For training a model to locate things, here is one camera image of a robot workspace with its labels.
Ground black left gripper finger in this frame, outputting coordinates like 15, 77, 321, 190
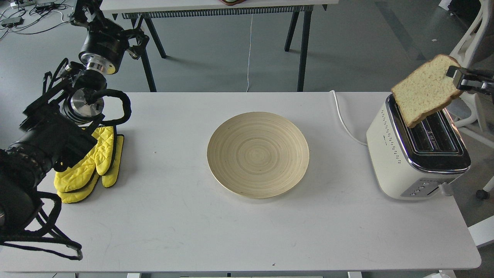
122, 27, 149, 60
69, 0, 104, 30

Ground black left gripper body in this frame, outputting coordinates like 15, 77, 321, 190
79, 22, 129, 75

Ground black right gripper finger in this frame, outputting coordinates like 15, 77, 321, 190
447, 66, 494, 82
455, 79, 494, 95

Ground slice of white bread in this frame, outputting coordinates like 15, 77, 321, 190
391, 54, 462, 128

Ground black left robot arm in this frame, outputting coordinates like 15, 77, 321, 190
1, 0, 149, 260

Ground cream and chrome toaster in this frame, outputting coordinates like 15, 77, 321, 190
366, 95, 471, 201

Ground white office chair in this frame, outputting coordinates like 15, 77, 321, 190
444, 0, 494, 199

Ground white background table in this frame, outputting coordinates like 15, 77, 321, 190
100, 0, 338, 92

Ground brown object on background table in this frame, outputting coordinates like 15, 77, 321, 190
220, 0, 245, 6

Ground upper yellow oven mitt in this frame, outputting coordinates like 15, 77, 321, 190
54, 125, 117, 193

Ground yellow oven mitt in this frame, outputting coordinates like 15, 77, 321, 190
54, 125, 117, 193
55, 134, 125, 204

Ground lower yellow oven mitt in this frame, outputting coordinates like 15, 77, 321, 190
55, 134, 125, 204

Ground round bamboo plate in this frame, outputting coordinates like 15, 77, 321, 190
206, 112, 310, 199

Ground cables and adapters on floor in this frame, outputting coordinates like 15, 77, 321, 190
0, 0, 74, 41

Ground white toaster power cable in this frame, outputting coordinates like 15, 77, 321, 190
329, 90, 368, 146

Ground thin white hanging cable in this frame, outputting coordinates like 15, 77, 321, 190
246, 14, 254, 93

